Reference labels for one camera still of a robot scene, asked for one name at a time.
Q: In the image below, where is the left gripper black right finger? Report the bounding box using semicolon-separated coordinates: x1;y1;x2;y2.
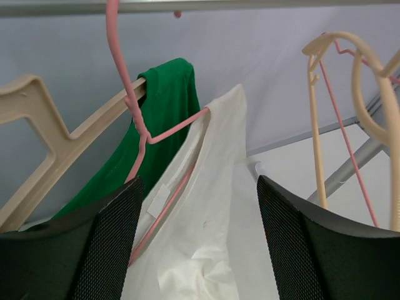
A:
257;176;399;299

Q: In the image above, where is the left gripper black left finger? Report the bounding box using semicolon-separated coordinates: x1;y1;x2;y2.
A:
1;177;144;299

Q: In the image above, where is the beige t shirt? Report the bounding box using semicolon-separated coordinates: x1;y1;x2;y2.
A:
121;85;278;299

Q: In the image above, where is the pink wire hanger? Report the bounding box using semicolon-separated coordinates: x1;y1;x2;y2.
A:
318;31;400;229
106;0;209;266

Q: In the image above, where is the beige wooden hanger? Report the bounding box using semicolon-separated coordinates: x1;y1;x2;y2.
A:
302;32;399;231
1;74;127;233

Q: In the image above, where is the green t shirt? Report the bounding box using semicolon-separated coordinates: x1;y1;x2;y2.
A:
50;57;200;220

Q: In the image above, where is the metal clothes rack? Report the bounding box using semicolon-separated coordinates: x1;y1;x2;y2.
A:
0;0;400;201

